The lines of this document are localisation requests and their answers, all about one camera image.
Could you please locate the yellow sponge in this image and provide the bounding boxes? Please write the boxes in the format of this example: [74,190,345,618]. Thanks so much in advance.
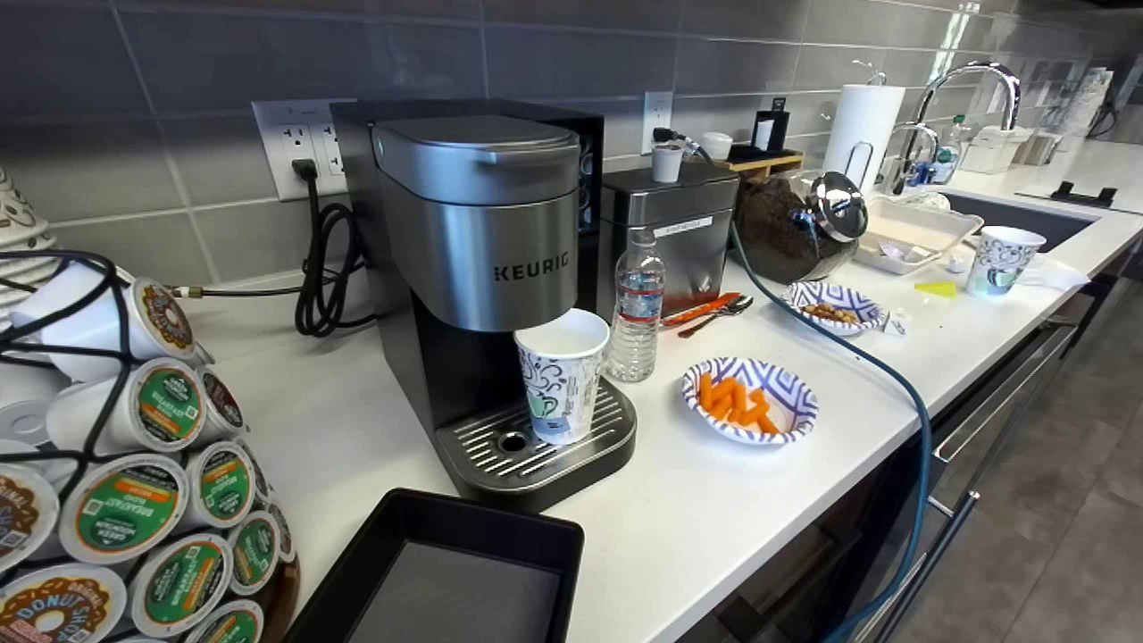
[910,276,966,303]

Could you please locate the narrow white wall outlet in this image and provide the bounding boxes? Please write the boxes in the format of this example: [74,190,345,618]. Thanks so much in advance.
[639,89,680,158]

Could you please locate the stainless steel box appliance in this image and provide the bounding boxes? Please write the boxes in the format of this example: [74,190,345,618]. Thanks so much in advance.
[598,158,743,319]

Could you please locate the kitchen sink basin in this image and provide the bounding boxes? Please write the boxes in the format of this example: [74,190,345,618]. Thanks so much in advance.
[948,184,1101,257]

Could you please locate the soap dispenser bottle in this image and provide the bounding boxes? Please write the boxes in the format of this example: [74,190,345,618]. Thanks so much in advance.
[924,110,973,190]

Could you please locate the brown donut lid coffee pod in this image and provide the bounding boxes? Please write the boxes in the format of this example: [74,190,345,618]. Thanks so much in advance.
[0,562,133,643]

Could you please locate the white mug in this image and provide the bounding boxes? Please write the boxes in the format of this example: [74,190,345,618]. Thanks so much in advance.
[693,127,736,168]

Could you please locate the green lid coffee pod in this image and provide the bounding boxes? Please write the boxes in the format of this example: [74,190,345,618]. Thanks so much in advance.
[58,449,193,569]
[181,436,260,534]
[181,595,268,643]
[126,528,235,640]
[226,507,285,601]
[43,352,216,456]

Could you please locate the dark kettle with silver lid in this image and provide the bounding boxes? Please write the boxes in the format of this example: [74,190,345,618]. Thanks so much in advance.
[728,168,875,290]

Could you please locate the metal drawer handle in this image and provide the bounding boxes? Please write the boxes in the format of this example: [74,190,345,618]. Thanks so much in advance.
[928,319,1087,466]
[866,482,987,643]

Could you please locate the wooden tray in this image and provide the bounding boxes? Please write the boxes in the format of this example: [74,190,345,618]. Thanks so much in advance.
[720,147,803,184]

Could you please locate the black rectangular tray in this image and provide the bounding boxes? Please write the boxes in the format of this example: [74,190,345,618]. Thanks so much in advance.
[283,482,591,643]

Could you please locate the blue cable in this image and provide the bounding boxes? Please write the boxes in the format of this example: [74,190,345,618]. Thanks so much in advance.
[680,139,940,643]

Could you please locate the chrome sink faucet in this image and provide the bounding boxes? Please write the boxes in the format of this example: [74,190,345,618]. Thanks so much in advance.
[890,62,1029,200]

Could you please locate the silver Keurig coffee maker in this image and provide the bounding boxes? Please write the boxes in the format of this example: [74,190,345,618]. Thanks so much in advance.
[330,100,644,516]

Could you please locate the blue patterned plate with carrots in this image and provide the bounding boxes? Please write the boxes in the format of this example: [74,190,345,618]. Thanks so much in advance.
[680,352,825,452]

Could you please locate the small white cup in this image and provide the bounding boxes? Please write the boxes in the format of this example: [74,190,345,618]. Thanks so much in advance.
[649,139,689,190]

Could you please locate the orange handled utensil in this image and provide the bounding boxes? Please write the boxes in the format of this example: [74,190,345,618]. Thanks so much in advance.
[659,290,759,341]

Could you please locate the dark glass bottle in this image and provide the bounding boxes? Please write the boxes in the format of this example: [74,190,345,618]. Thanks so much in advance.
[750,94,793,162]

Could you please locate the white paper towel roll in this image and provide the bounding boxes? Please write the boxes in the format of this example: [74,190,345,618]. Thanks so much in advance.
[820,79,910,195]

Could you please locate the patterned paper cup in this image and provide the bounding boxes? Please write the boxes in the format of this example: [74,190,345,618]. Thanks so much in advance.
[966,221,1051,303]
[511,308,614,449]

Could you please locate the clear plastic water bottle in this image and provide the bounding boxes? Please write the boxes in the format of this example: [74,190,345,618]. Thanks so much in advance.
[603,194,669,385]

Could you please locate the orange carrot pieces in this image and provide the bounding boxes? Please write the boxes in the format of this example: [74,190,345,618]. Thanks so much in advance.
[693,371,787,438]

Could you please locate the blue patterned plate with snack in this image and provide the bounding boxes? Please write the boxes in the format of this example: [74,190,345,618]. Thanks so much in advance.
[787,280,894,341]

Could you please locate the black power cord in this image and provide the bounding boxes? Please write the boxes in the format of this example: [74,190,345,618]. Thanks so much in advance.
[174,152,374,338]

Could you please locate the clear plastic container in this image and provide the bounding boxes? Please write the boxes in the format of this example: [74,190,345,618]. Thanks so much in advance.
[849,194,987,281]

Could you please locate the black wire pod carousel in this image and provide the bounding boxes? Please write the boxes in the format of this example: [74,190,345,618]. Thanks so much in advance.
[0,246,300,643]

